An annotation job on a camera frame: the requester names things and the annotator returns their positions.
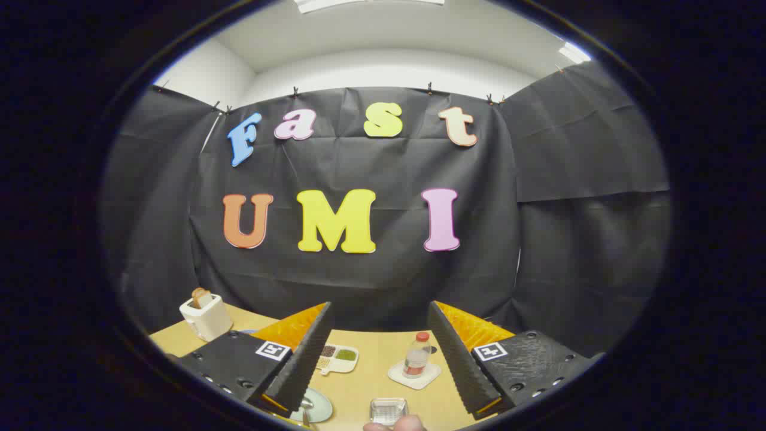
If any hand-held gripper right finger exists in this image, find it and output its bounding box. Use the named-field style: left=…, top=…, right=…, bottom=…
left=426, top=300, right=605, bottom=421

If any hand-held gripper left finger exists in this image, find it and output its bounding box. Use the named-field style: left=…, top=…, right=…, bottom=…
left=177, top=301, right=336, bottom=420

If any white square coaster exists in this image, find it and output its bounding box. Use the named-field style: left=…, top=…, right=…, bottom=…
left=387, top=359, right=442, bottom=391

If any white divided grain dish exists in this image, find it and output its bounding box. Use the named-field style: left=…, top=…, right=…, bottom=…
left=315, top=344, right=360, bottom=376

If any mint green plate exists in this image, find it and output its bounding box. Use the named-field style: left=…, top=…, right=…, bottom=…
left=290, top=388, right=333, bottom=423

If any clear bottle red cap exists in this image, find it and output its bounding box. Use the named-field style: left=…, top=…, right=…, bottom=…
left=403, top=332, right=431, bottom=379

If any perforated metal tray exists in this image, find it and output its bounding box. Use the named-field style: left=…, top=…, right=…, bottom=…
left=369, top=397, right=409, bottom=426

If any white toaster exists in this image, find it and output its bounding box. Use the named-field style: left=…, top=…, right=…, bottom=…
left=180, top=293, right=234, bottom=342

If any row of black cloth clips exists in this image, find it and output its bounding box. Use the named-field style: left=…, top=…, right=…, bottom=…
left=157, top=81, right=506, bottom=114

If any small ceiling light panel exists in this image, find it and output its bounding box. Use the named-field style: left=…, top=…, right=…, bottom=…
left=560, top=42, right=592, bottom=64

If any long ceiling light panel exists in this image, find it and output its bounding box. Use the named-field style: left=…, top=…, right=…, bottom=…
left=295, top=0, right=446, bottom=14

